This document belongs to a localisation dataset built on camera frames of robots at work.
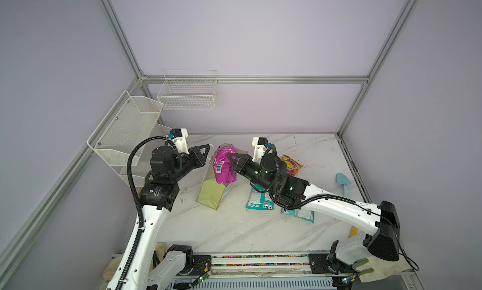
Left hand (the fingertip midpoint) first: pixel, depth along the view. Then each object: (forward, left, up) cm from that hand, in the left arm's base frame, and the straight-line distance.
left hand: (209, 149), depth 67 cm
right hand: (-6, -5, +2) cm, 9 cm away
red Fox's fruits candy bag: (+15, -39, -32) cm, 53 cm away
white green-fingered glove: (-33, -63, -33) cm, 78 cm away
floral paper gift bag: (-7, +1, -20) cm, 22 cm away
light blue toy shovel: (+8, -65, -34) cm, 74 cm away
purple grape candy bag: (-8, -6, -1) cm, 11 cm away
